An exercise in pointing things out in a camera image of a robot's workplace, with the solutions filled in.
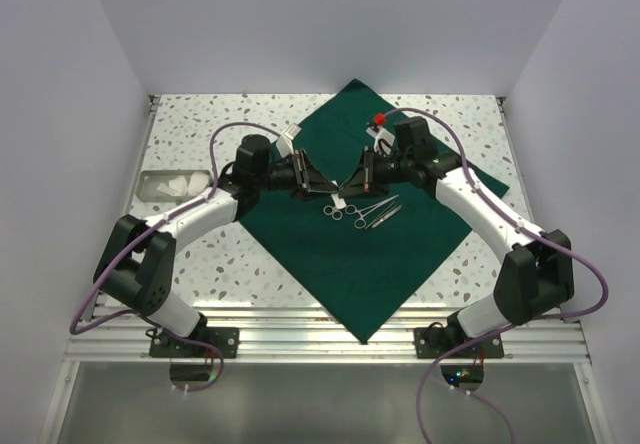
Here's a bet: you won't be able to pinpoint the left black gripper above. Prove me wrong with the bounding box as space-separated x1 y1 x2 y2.
255 149 338 201

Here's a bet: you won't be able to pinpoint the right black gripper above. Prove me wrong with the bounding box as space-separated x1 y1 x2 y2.
340 146 414 199

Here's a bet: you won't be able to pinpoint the steel surgical scissors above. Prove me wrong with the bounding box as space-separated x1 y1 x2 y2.
323 205 345 221

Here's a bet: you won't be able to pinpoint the steel hemostat forceps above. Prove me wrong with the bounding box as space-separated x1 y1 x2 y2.
344 195 398 230

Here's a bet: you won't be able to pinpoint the steel scalpel handle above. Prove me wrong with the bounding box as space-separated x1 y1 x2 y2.
370 205 402 228

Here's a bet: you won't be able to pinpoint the white gauze pad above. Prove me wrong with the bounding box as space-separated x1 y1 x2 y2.
167 175 189 196
149 181 174 200
187 171 211 196

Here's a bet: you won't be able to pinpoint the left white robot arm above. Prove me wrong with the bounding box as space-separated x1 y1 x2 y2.
94 134 338 357

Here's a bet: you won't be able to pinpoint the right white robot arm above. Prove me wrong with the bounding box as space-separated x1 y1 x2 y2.
339 115 574 357

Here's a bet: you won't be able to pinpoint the green surgical drape cloth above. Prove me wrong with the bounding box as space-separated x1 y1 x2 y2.
234 78 512 345

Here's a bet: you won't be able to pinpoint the steel instrument tray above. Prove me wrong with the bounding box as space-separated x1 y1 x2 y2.
135 169 212 202

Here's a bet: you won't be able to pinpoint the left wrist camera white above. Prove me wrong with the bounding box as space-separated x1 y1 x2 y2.
275 124 301 157

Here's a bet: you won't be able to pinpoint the right wrist camera red-capped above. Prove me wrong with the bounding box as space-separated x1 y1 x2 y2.
366 113 395 155

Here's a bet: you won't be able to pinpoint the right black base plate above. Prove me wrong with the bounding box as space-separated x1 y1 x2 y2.
413 322 505 359

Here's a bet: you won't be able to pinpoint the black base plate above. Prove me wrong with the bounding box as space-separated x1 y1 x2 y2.
413 322 505 359
145 327 240 359

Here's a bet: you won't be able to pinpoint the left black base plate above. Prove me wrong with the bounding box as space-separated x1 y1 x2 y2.
145 327 240 359

